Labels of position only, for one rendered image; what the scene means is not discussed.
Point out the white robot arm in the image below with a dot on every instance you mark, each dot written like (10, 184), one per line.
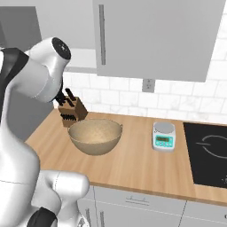
(23, 165)

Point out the tan woven basket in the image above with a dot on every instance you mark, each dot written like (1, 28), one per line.
(95, 136)

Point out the grey base cabinet door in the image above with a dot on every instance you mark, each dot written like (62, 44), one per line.
(133, 217)

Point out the wooden knife block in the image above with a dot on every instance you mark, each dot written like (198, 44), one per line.
(73, 111)

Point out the white kitchen scale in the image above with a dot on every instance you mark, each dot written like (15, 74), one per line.
(164, 136)

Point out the grey drawer front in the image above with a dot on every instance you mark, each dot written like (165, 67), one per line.
(139, 201)

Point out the grey fridge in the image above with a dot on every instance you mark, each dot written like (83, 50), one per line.
(22, 97)

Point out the black hob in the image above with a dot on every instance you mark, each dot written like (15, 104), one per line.
(207, 155)

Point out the grey wall socket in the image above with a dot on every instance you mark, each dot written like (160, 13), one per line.
(148, 85)

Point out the grey wall cabinet door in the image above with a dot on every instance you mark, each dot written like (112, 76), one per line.
(156, 38)

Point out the grey wall cabinet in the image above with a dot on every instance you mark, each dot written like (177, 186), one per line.
(68, 26)

